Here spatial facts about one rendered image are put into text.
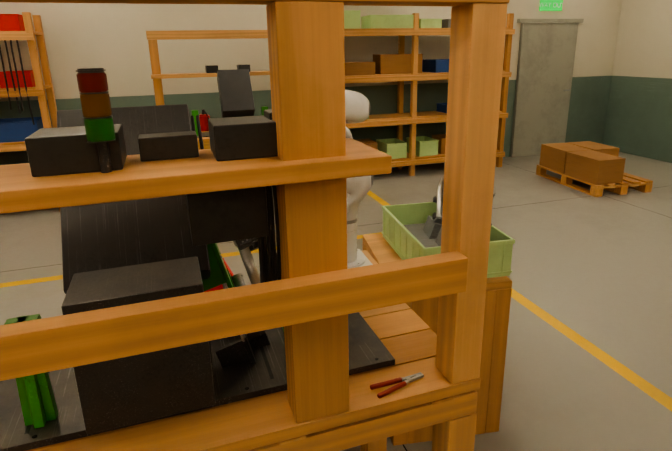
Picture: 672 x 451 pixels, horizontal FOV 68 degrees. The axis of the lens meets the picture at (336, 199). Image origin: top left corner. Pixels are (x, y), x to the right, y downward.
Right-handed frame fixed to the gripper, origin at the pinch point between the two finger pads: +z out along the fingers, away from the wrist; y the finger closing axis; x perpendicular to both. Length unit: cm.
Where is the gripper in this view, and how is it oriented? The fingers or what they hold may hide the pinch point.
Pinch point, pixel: (245, 245)
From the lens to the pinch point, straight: 143.5
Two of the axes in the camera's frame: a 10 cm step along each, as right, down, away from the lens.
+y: 0.2, -4.5, -8.9
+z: -8.8, 4.1, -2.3
